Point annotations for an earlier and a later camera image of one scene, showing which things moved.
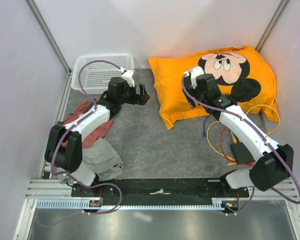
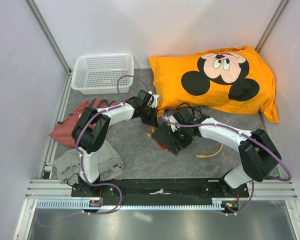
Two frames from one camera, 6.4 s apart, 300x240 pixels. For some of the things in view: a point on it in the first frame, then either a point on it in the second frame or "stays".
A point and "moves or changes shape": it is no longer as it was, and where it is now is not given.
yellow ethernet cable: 266,107 -> 202,156
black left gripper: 141,99 -> 153,120
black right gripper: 191,91 -> 179,144
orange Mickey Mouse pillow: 241,74 stays
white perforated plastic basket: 95,76 stays
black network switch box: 241,154 moves or changes shape
